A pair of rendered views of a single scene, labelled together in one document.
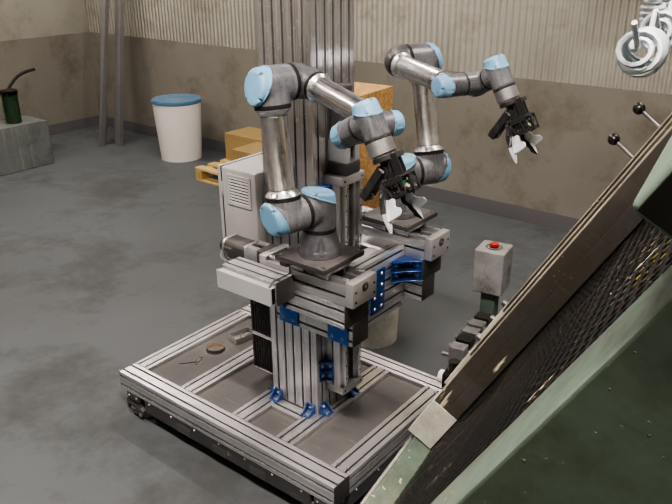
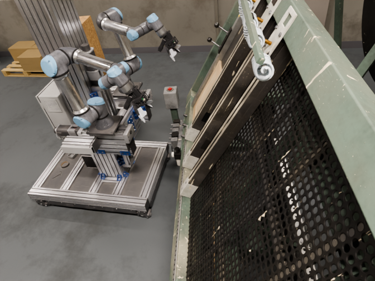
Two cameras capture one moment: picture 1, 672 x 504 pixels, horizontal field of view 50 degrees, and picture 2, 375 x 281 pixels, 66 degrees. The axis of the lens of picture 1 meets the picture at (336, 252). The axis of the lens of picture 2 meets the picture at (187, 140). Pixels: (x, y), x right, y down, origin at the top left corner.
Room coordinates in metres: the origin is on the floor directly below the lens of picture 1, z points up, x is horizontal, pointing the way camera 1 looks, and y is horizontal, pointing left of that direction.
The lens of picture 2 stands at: (0.37, 0.12, 2.37)
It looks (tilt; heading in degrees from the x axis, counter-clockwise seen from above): 42 degrees down; 340
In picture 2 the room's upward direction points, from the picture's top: 10 degrees counter-clockwise
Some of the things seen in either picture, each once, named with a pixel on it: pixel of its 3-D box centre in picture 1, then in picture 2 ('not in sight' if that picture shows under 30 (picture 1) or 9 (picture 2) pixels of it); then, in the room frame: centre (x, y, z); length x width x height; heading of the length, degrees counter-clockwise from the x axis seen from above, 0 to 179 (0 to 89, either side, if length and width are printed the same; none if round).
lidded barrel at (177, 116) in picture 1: (179, 128); not in sight; (7.26, 1.60, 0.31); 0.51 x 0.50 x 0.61; 51
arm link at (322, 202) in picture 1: (317, 207); (96, 107); (2.29, 0.06, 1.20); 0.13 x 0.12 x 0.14; 128
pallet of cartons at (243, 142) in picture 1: (260, 161); (33, 58); (6.39, 0.69, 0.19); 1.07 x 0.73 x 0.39; 51
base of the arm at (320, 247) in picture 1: (319, 238); (102, 119); (2.29, 0.06, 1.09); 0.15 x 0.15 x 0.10
